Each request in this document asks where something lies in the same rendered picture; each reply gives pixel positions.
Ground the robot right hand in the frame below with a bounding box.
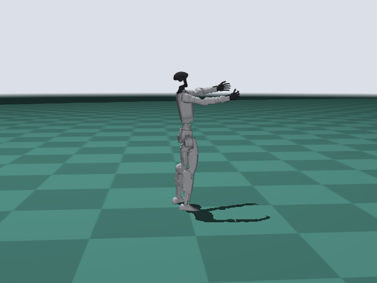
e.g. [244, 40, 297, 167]
[225, 89, 240, 101]

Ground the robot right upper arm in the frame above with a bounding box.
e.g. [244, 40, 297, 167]
[181, 94, 209, 106]

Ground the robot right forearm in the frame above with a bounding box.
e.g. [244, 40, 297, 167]
[204, 96, 230, 105]

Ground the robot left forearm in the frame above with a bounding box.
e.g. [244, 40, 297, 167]
[201, 87, 217, 95]

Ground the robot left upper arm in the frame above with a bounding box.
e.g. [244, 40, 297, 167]
[186, 87, 203, 96]

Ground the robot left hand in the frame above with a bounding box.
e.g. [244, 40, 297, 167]
[213, 81, 230, 91]

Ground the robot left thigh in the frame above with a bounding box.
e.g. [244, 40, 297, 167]
[176, 134, 191, 173]

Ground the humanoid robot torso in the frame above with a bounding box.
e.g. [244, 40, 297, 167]
[176, 90, 194, 142]

